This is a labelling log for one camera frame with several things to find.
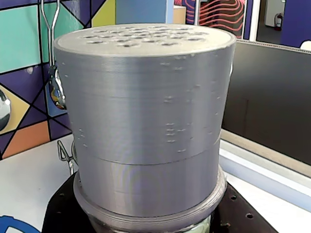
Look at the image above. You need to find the gray salt shaker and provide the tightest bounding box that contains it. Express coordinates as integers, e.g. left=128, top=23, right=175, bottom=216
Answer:
left=52, top=23, right=237, bottom=233

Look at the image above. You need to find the steel spoon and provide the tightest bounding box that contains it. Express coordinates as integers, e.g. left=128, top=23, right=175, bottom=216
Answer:
left=40, top=0, right=68, bottom=110

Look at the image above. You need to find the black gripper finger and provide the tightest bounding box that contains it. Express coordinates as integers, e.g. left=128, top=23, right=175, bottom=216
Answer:
left=210, top=183, right=276, bottom=233
left=42, top=178, right=94, bottom=233

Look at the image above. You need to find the steel ladle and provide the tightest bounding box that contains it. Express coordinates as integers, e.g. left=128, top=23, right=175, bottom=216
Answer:
left=0, top=89, right=12, bottom=132

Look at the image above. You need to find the red fire extinguisher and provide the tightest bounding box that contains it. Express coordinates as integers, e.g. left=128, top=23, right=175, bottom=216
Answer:
left=274, top=13, right=283, bottom=31

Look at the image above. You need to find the steel pot with lid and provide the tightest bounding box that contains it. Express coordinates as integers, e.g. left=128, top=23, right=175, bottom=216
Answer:
left=57, top=139, right=78, bottom=176

